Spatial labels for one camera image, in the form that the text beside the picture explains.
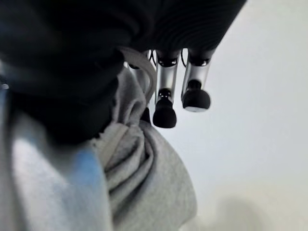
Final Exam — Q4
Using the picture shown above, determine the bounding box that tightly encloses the grey sweatshirt garment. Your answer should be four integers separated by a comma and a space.
0, 47, 198, 231

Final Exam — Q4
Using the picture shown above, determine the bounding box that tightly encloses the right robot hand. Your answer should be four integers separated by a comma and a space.
0, 0, 248, 147

